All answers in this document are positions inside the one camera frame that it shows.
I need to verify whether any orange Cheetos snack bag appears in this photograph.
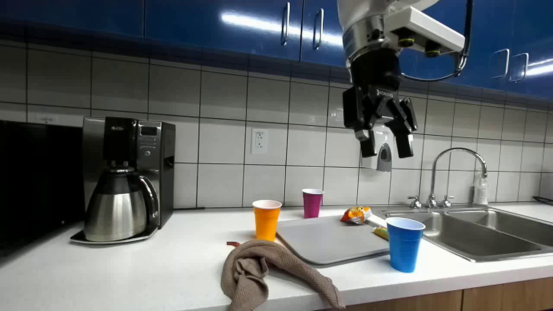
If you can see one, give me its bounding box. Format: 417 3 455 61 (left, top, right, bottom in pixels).
339 205 373 226

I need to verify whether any stainless steel carafe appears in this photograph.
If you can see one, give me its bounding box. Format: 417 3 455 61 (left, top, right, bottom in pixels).
83 167 161 241

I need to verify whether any clear soap bottle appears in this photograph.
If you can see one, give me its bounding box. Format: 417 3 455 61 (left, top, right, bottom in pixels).
470 170 491 207

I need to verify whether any white wall power outlet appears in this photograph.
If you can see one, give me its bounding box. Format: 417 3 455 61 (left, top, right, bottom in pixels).
251 125 270 155

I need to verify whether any stainless steel double sink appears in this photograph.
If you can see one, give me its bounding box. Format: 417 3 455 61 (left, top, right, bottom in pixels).
384 205 553 264

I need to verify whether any black steel coffee maker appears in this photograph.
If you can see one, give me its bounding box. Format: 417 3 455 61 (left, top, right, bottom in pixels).
69 115 176 246

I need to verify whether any silver cabinet handle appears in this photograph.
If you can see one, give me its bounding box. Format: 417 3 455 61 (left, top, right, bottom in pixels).
311 6 325 51
280 0 292 48
491 46 512 79
508 49 531 82

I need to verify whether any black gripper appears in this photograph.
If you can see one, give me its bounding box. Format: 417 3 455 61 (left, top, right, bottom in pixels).
342 49 420 160

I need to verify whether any white wall soap dispenser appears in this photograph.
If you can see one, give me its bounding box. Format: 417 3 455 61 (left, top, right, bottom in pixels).
361 122 399 172

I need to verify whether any orange plastic cup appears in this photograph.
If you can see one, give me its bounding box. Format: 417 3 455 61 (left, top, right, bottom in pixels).
251 198 284 241

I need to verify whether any wooden base cabinet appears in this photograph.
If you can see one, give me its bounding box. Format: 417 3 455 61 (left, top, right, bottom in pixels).
344 274 553 311

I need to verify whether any magenta plastic cup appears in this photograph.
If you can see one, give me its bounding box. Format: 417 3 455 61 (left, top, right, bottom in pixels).
301 186 325 219

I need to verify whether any blue plastic cup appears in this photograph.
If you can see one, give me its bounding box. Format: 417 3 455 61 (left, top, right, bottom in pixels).
386 215 427 274

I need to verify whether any gray plastic tray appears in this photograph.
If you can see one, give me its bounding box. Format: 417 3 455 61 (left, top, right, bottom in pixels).
275 212 394 267

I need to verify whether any brown cloth towel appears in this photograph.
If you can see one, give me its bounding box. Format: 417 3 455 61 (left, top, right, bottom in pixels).
220 238 346 311

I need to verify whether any chrome gooseneck faucet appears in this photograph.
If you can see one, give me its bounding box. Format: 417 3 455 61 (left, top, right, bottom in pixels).
429 144 491 208

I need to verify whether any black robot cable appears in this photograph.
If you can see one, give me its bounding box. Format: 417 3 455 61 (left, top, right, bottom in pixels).
398 0 475 82

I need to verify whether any black microwave oven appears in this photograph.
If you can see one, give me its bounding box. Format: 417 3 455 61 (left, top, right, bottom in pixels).
0 119 87 257

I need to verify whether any glossy blue upper cabinet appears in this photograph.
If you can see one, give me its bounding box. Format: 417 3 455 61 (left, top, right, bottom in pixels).
0 0 553 100

